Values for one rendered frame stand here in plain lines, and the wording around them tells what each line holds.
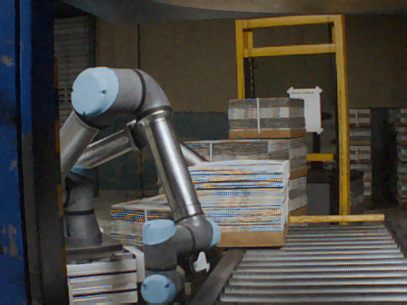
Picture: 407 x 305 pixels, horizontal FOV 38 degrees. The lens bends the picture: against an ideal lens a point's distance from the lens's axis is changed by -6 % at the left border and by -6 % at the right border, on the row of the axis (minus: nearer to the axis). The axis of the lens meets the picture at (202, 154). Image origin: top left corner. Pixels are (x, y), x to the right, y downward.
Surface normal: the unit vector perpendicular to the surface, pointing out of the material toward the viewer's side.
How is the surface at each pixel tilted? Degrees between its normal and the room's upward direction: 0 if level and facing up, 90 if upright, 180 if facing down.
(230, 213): 90
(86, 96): 86
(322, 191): 90
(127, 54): 90
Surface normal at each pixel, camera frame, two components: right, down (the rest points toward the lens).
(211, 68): -0.18, 0.06
